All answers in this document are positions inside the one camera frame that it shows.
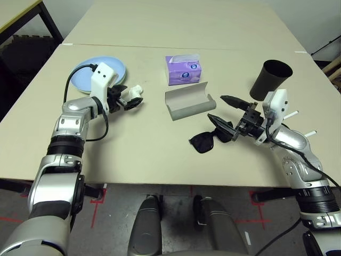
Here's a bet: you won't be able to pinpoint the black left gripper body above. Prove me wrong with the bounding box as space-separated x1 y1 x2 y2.
106 86 128 113

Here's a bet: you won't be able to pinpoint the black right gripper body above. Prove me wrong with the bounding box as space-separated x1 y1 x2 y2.
233 101 267 141

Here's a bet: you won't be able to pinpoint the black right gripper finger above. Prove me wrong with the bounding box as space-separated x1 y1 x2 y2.
220 94 254 110
207 113 241 140

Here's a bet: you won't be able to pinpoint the white tissue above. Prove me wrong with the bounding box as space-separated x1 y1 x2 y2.
126 84 144 103

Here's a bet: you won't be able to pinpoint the black sunglasses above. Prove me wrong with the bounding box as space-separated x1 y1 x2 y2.
188 121 235 155

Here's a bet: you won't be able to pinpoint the grey glasses case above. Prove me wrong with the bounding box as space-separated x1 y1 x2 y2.
164 82 217 122

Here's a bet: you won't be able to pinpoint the pale blue plate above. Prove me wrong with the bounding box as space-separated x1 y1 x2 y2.
71 55 126 94

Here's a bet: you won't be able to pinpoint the pale green plate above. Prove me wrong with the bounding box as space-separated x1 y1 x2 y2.
77 66 127 96

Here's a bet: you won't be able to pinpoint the black cup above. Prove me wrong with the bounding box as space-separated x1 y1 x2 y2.
249 59 294 102

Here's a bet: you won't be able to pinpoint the purple tissue pack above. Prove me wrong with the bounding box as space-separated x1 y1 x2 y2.
165 53 201 86

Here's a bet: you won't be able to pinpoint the black table base foot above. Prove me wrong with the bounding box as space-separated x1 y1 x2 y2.
253 186 298 203
84 183 106 201
0 178 35 197

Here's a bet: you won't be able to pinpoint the red floor tape cross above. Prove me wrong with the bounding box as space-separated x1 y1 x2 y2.
90 188 107 229
236 189 272 229

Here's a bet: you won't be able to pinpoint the black foam floor mat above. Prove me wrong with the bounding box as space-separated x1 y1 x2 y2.
0 34 63 113

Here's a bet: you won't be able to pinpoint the grey robot right leg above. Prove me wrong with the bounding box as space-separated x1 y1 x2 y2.
193 194 250 256

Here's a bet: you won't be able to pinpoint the grey robot leg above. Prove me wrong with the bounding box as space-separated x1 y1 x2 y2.
193 194 250 256
127 194 164 256

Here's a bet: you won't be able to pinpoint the thin black stand pole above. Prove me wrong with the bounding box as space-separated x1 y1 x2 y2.
310 34 341 55

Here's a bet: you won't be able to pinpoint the grey robot left leg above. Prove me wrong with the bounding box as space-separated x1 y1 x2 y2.
127 194 164 256

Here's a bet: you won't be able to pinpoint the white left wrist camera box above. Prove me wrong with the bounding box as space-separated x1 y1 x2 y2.
90 61 120 110

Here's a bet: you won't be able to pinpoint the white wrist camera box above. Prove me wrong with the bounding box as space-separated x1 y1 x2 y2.
254 89 288 146
90 61 120 110

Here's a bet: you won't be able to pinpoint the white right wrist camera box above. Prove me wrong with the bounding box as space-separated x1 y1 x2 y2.
254 89 288 146

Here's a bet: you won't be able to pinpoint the wooden furniture frame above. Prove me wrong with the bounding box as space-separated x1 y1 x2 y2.
322 53 341 89

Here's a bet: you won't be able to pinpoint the side table black frame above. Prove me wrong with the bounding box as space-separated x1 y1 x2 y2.
0 0 64 46

